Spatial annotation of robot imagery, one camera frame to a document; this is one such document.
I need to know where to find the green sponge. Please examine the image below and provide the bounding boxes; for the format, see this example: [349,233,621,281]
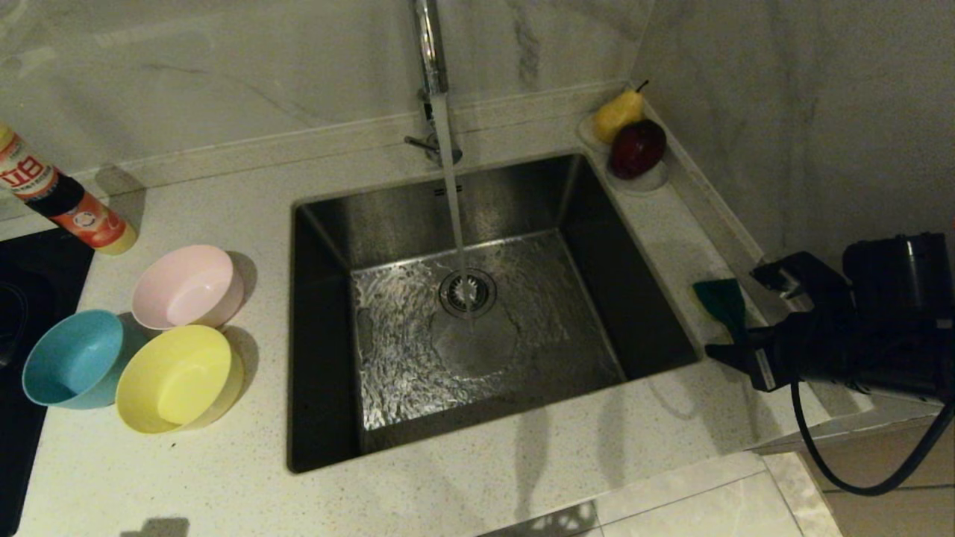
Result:
[692,277,751,345]

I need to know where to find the chrome faucet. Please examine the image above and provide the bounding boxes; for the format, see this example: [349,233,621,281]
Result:
[404,0,463,168]

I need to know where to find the blue bowl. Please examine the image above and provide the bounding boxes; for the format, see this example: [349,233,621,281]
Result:
[21,310,126,410]

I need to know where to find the stainless steel sink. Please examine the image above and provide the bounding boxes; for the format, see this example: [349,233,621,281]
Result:
[287,151,703,475]

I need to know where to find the round metal sink drain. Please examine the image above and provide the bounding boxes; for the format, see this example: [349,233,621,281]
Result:
[439,268,497,320]

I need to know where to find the beige wooden cabinet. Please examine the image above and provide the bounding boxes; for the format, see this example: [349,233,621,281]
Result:
[746,409,955,537]

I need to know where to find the white fruit dish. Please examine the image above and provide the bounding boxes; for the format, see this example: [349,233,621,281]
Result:
[576,116,670,196]

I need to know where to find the dark red apple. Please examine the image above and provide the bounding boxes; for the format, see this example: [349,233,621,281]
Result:
[608,119,667,180]

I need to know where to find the yellow pear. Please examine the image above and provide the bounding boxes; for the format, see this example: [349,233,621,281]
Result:
[593,81,648,145]

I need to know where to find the pink bowl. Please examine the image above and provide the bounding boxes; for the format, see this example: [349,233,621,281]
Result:
[131,245,245,331]

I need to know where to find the yellow bowl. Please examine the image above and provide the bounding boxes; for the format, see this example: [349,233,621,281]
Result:
[114,324,245,435]

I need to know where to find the black glass cooktop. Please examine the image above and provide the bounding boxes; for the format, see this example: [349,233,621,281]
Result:
[0,226,96,537]

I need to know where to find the black burner ring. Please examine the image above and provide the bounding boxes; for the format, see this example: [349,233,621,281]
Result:
[0,282,32,366]

